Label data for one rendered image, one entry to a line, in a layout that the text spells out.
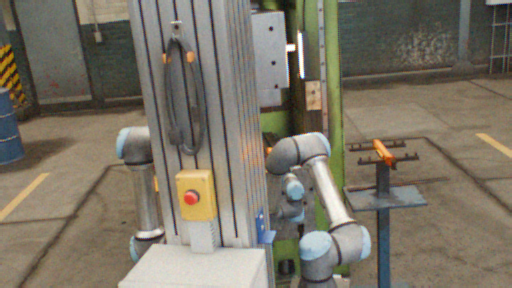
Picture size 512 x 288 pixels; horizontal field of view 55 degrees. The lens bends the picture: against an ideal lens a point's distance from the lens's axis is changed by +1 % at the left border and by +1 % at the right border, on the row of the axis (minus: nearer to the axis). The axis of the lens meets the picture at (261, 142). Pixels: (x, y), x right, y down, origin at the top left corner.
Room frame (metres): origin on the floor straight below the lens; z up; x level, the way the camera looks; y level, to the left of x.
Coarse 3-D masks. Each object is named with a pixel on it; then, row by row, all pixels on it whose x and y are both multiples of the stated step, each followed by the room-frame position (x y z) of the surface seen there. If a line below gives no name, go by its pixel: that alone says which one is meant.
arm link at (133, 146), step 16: (128, 128) 1.71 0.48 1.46; (144, 128) 1.70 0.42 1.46; (128, 144) 1.66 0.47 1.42; (144, 144) 1.65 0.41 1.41; (128, 160) 1.66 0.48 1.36; (144, 160) 1.66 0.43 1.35; (144, 176) 1.66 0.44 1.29; (144, 192) 1.66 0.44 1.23; (144, 208) 1.65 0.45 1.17; (144, 224) 1.64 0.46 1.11; (144, 240) 1.62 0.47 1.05; (160, 240) 1.64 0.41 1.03
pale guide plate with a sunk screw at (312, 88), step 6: (306, 84) 2.76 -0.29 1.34; (312, 84) 2.76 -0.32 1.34; (318, 84) 2.76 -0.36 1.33; (306, 90) 2.76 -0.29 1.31; (312, 90) 2.76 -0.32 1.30; (318, 90) 2.76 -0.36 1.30; (306, 96) 2.76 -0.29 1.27; (312, 96) 2.76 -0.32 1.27; (318, 96) 2.76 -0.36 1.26; (306, 102) 2.76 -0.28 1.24; (312, 102) 2.76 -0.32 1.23; (318, 102) 2.76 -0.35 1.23; (306, 108) 2.76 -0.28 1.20; (312, 108) 2.76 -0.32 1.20; (318, 108) 2.76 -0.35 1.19
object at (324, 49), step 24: (288, 0) 2.98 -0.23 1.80; (312, 0) 2.78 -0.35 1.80; (336, 0) 2.81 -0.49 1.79; (288, 24) 3.02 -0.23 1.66; (312, 24) 2.78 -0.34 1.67; (336, 24) 2.81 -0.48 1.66; (312, 48) 2.78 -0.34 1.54; (336, 48) 2.81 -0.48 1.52; (288, 72) 3.10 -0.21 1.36; (312, 72) 2.78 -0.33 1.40; (336, 72) 2.81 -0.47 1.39; (336, 96) 2.81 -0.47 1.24; (312, 120) 2.78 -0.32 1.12; (336, 120) 2.81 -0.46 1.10; (336, 144) 2.81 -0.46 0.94; (336, 168) 2.81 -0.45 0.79
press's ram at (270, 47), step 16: (256, 16) 2.60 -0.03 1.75; (272, 16) 2.61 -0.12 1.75; (256, 32) 2.60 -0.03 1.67; (272, 32) 2.61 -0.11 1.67; (256, 48) 2.60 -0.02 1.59; (272, 48) 2.61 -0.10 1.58; (288, 48) 2.81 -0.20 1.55; (256, 64) 2.60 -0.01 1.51; (272, 64) 2.61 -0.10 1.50; (272, 80) 2.61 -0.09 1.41
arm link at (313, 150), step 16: (304, 144) 1.81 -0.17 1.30; (320, 144) 1.82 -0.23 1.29; (304, 160) 1.79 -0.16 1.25; (320, 160) 1.78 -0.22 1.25; (320, 176) 1.73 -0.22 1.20; (320, 192) 1.70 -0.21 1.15; (336, 192) 1.69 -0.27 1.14; (336, 208) 1.63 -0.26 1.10; (336, 224) 1.58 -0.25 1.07; (352, 224) 1.58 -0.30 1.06; (336, 240) 1.53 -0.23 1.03; (352, 240) 1.53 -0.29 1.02; (368, 240) 1.54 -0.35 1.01; (352, 256) 1.51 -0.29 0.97
